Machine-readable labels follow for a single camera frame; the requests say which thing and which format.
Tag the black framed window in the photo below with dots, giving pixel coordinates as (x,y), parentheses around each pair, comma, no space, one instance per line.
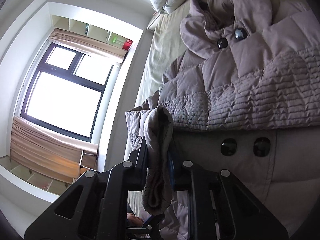
(66,90)

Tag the red box on sill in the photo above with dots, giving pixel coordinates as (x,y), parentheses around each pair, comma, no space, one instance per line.
(127,44)

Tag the beige bed with sheet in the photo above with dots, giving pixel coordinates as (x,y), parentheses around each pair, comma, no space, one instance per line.
(160,62)

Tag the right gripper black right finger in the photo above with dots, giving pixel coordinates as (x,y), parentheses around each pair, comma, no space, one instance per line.
(219,204)

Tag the beige curtain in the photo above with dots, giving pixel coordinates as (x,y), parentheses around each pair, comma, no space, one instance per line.
(45,151)
(86,45)

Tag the left hand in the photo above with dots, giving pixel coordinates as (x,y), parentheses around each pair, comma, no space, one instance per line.
(134,221)

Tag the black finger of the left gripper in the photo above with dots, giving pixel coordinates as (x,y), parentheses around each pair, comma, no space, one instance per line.
(149,230)

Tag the mauve quilted down coat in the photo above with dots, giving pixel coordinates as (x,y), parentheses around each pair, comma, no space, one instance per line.
(244,96)

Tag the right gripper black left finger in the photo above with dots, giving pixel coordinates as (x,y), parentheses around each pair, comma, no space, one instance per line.
(95,205)

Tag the white wall shelf unit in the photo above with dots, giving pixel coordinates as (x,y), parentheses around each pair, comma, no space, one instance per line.
(86,29)

